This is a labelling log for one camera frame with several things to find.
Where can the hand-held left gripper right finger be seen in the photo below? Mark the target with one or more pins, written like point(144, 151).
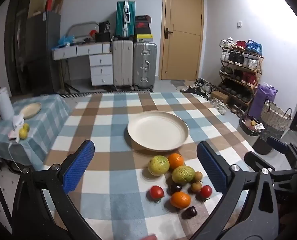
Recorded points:
point(211, 166)

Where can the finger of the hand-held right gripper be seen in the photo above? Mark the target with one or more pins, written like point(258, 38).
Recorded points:
point(278, 144)
point(254, 158)

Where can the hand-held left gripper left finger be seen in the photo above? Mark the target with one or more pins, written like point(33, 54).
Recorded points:
point(79, 166)

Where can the red tomato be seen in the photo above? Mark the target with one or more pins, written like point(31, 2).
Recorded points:
point(156, 192)
point(206, 191)

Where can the yellow-green guava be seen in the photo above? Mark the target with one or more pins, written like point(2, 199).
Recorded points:
point(158, 165)
point(183, 174)

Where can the orange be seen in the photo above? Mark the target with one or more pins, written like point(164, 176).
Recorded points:
point(176, 160)
point(180, 200)

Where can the dark plum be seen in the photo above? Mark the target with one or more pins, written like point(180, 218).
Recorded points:
point(176, 188)
point(189, 212)

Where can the cream round plate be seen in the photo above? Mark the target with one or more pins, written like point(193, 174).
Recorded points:
point(158, 130)

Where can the trash bin with black liner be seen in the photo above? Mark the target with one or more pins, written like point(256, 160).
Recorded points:
point(262, 145)

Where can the purple bag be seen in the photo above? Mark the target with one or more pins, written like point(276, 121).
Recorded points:
point(259, 100)

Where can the teal checked cloth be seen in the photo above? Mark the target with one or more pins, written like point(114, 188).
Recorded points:
point(48, 121)

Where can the small yellow-green fruit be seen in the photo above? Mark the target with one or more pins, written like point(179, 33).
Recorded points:
point(26, 127)
point(23, 133)

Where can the brown cardboard box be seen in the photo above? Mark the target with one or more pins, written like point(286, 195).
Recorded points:
point(219, 96)

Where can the small wooden plate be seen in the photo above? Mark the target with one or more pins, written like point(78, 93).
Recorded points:
point(31, 110)

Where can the white handheld device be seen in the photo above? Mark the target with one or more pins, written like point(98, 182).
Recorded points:
point(16, 125)

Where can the pile of loose shoes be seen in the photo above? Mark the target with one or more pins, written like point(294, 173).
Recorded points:
point(201, 86)

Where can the black tripod stand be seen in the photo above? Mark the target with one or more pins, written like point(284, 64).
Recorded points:
point(68, 85)

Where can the wooden shoe rack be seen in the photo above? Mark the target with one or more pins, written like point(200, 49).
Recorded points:
point(259, 60)

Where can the grey doormat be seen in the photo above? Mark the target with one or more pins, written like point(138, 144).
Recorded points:
point(177, 83)

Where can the rows of racked shoes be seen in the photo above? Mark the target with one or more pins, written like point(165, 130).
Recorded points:
point(238, 58)

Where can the white jug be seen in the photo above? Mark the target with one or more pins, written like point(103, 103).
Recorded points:
point(5, 105)

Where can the white desk with drawers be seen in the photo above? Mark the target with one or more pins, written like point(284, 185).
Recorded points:
point(101, 62)

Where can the beige suitcase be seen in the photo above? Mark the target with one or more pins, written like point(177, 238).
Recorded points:
point(123, 63)

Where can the dark grey refrigerator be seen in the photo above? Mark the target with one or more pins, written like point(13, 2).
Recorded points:
point(42, 55)

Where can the wooden door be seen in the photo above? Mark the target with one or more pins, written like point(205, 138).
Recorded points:
point(182, 52)

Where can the silver suitcase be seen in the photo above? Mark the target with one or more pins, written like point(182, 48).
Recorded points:
point(144, 65)

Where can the blue plastic bag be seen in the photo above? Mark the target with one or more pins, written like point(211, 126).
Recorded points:
point(66, 40)

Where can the small red object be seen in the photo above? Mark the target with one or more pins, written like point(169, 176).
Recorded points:
point(92, 32)

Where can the dark wardrobe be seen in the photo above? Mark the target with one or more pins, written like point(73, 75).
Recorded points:
point(16, 42)

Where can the black printed bag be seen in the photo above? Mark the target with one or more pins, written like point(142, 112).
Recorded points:
point(104, 27)

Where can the yellow black shoe box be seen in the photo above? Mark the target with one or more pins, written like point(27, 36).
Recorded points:
point(143, 38)

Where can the plain black shoe box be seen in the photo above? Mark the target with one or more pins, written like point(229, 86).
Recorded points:
point(142, 30)

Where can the teal suitcase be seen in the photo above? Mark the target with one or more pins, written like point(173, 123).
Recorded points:
point(121, 20)

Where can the black red shoe box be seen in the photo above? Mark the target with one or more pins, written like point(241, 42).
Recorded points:
point(142, 21)

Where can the small cardboard box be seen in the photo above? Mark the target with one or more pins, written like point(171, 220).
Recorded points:
point(58, 5)

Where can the red flat packet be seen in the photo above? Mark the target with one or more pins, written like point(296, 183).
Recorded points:
point(49, 5)

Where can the grey curved metal frame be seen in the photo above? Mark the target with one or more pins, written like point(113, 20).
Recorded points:
point(82, 23)

